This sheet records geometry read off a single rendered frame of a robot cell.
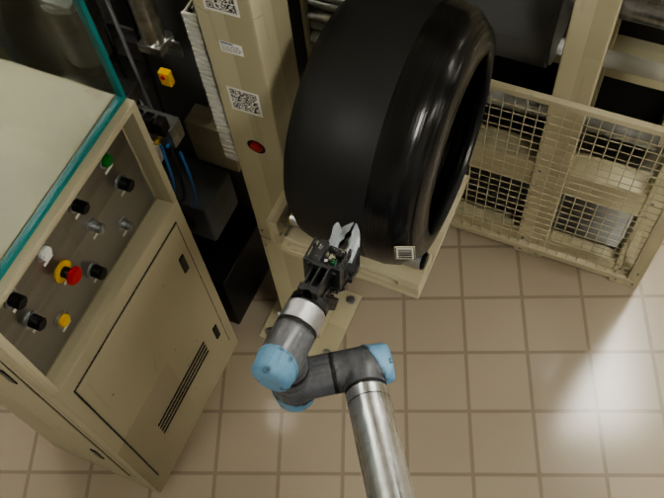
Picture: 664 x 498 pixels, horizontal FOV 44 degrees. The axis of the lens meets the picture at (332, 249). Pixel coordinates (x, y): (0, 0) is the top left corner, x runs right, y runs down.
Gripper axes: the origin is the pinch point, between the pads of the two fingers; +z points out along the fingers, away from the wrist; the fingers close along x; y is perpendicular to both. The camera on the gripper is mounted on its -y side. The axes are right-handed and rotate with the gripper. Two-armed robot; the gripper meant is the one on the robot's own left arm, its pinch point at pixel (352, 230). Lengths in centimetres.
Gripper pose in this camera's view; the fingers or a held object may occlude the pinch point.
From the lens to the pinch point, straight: 156.7
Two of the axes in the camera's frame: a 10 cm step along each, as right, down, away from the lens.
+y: -0.2, -5.8, -8.1
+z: 4.0, -7.5, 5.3
